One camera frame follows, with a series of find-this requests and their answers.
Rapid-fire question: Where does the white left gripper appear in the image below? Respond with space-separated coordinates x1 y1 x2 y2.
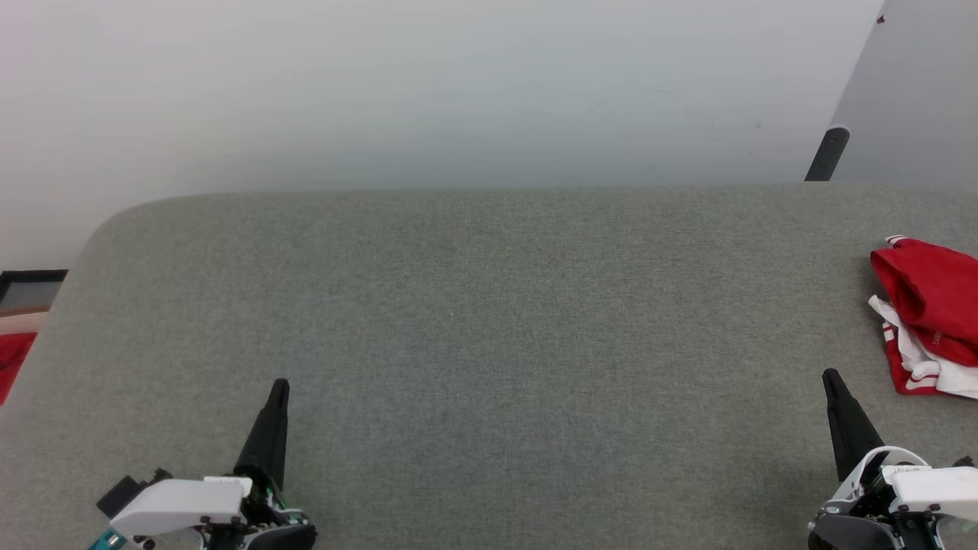
109 378 318 550

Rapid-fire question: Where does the red white basketball jersey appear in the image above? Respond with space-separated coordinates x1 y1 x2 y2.
869 235 978 400

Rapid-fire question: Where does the black picture frame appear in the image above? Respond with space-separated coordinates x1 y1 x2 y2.
0 269 68 314

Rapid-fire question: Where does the beige perforated laundry basket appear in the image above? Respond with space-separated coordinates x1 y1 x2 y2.
0 306 53 338

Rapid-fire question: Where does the grey wall panel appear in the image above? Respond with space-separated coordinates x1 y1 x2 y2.
829 0 978 188

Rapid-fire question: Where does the plain red cloth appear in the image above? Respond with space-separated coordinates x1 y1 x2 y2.
0 332 37 406

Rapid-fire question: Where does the dark grey cylindrical post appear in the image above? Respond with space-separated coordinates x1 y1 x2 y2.
805 127 850 183

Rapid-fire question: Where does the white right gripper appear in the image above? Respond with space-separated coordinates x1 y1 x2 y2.
808 368 978 550

